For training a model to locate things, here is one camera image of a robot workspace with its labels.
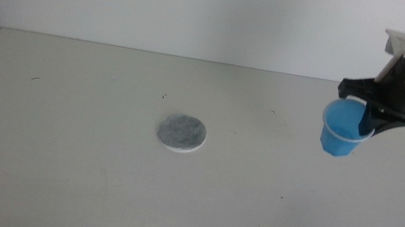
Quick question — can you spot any blue plastic cup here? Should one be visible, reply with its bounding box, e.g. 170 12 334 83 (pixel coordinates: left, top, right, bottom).
315 94 379 164

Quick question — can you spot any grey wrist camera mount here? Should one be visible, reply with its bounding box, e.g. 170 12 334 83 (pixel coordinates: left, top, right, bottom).
373 27 405 89

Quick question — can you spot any round grey felt cup mat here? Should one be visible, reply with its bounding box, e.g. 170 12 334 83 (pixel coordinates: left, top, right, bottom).
153 109 211 158

